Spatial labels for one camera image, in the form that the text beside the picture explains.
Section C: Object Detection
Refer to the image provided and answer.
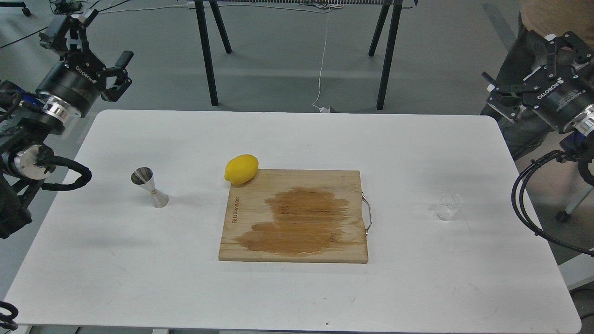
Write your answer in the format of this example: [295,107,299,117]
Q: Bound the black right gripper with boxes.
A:
[481,32,594,135]

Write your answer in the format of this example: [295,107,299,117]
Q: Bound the black-legged background table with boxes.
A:
[188,0,413,111]

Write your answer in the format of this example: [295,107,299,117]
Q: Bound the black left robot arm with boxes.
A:
[0,9,134,239]

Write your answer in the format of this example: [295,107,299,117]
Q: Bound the black floor cables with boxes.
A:
[0,0,135,49]

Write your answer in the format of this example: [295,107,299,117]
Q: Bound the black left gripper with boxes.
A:
[36,8,134,118]

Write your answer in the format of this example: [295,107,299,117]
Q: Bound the yellow lemon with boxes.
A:
[224,154,259,185]

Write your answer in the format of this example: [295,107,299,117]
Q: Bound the white hanging cable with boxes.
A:
[312,5,344,113]

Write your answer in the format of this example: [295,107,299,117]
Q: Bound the steel double jigger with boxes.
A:
[131,167,169,208]

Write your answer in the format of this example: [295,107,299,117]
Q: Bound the small clear glass cup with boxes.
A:
[433,193,462,221]

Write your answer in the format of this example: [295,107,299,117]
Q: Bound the wooden cutting board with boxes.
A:
[218,169,369,264]

